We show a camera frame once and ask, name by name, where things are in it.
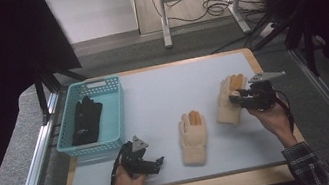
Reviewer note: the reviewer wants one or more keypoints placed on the black tripod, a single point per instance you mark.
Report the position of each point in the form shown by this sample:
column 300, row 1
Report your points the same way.
column 41, row 93

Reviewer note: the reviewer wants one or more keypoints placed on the black glove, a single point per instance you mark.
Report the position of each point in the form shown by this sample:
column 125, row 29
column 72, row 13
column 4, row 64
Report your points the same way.
column 86, row 122

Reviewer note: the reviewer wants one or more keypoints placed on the light grey table mat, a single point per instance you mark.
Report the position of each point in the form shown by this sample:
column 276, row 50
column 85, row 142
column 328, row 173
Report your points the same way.
column 159, row 93

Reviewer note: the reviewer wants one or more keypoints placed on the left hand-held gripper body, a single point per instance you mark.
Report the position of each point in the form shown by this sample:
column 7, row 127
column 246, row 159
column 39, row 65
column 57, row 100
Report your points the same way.
column 133, row 162

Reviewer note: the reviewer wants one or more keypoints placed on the person's right hand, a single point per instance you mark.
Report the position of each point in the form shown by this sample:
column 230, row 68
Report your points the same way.
column 275, row 121

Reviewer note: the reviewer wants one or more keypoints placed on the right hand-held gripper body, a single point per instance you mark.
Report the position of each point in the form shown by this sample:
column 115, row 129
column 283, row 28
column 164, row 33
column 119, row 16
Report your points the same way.
column 261, row 96

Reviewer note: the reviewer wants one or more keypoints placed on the turquoise plastic basket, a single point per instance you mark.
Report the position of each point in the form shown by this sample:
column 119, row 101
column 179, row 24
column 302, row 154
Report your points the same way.
column 115, row 114

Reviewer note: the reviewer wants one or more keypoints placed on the cream knit glove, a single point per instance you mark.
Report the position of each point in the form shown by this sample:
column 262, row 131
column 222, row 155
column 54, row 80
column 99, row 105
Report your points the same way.
column 192, row 141
column 227, row 109

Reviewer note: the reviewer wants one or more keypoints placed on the white power strip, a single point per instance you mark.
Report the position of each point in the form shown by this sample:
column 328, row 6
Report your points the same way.
column 266, row 30

